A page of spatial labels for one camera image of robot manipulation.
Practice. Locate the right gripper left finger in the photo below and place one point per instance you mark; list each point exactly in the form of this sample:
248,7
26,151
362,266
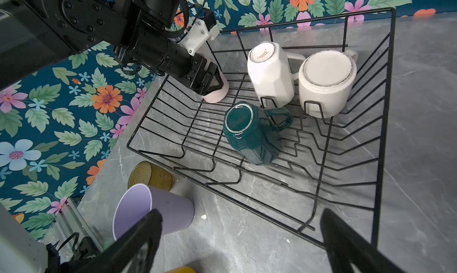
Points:
144,237

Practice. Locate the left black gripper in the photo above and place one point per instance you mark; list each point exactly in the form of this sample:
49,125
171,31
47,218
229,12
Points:
151,49

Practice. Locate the yellow mug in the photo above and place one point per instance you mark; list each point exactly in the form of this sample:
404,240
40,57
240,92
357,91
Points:
184,269

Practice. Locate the white mug red interior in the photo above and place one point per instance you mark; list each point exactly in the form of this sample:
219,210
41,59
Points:
325,82

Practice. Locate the cream mug pink handle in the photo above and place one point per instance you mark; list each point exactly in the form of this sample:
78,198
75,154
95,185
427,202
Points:
219,86

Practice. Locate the white ceramic mug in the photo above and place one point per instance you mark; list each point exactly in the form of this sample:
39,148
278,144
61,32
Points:
270,73

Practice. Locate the olive green glass cup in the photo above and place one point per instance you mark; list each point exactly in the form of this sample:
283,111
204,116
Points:
152,175

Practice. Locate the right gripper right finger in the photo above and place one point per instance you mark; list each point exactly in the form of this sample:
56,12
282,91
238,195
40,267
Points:
346,249

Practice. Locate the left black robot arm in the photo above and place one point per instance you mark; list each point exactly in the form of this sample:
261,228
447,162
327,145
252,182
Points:
38,33

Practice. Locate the black wire dish rack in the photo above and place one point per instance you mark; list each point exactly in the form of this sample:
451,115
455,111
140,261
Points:
332,163

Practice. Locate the dark green mug white interior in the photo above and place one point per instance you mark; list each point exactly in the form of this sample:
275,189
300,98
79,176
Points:
255,132

